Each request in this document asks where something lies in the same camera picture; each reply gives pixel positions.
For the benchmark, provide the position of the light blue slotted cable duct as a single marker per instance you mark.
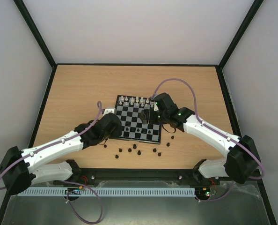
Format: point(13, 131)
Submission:
point(112, 192)

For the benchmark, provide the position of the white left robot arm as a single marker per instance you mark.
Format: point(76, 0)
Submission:
point(22, 168)

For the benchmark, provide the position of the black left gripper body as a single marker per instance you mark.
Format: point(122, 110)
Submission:
point(116, 133)

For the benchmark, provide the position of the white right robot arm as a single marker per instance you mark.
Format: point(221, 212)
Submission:
point(238, 162)

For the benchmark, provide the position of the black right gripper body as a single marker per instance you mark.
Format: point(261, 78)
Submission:
point(145, 116)

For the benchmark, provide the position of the black and silver chessboard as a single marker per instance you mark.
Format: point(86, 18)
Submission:
point(129, 117)

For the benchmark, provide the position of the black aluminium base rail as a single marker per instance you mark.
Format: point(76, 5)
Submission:
point(91, 176)

